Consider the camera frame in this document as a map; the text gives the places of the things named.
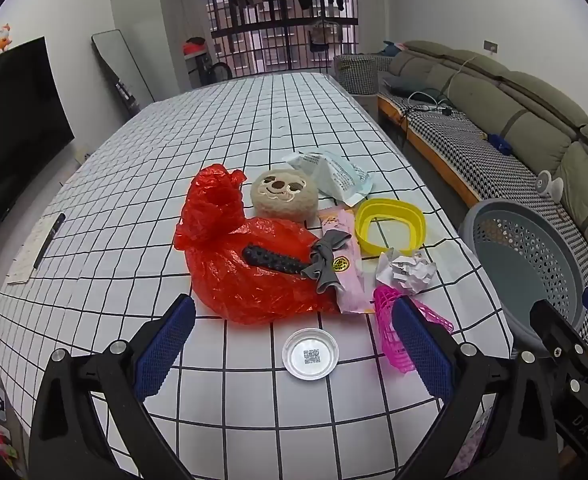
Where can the red cloth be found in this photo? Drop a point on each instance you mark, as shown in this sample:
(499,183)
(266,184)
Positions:
(194,46)

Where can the houndstooth sofa cover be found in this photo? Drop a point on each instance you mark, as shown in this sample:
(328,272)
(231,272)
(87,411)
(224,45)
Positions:
(473,150)

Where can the checked tablecloth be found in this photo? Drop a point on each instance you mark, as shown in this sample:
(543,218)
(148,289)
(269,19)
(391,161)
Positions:
(224,125)

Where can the small metal dish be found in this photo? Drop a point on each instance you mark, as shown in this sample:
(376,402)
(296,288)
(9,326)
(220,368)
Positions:
(294,355)

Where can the woven storage basket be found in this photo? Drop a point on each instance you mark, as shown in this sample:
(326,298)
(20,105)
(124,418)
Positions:
(356,75)

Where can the wall socket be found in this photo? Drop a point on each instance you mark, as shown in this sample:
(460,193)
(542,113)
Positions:
(491,46)

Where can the face mask packet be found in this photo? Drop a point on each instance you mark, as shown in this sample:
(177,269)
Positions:
(334,175)

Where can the grey plastic basket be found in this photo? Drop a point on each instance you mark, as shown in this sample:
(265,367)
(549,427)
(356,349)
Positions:
(513,270)

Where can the red plastic bag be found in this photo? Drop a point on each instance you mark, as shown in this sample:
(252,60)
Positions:
(224,282)

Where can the beige sloth plush toy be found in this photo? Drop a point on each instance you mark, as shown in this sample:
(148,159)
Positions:
(284,200)

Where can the small white fan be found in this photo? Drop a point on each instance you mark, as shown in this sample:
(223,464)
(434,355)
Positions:
(548,183)

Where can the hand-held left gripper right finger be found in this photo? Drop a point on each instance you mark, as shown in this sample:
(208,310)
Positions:
(418,345)

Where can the black window grille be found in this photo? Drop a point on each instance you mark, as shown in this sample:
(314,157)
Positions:
(274,40)

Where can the black wheel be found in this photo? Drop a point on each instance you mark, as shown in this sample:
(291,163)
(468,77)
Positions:
(219,71)

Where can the grey bow hair clip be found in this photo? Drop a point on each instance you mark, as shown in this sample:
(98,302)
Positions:
(324,265)

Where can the dark teal cushion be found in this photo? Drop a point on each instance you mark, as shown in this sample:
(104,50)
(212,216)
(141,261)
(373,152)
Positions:
(398,83)

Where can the leaning mirror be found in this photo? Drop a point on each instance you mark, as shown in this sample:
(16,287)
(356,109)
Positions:
(121,65)

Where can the black television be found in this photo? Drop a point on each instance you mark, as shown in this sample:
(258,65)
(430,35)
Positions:
(9,135)

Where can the garment on hanger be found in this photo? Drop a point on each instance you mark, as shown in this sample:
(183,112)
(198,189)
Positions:
(319,36)

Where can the green sofa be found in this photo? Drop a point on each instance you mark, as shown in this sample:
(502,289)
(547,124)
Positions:
(523,100)

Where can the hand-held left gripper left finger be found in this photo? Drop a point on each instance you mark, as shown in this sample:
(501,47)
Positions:
(166,344)

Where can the white paper sheet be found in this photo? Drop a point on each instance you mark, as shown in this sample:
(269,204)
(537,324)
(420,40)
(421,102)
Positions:
(24,265)

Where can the small blue object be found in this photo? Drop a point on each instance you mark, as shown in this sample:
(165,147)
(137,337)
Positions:
(498,142)

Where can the pink snack packet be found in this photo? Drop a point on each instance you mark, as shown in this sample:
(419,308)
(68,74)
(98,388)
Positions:
(351,285)

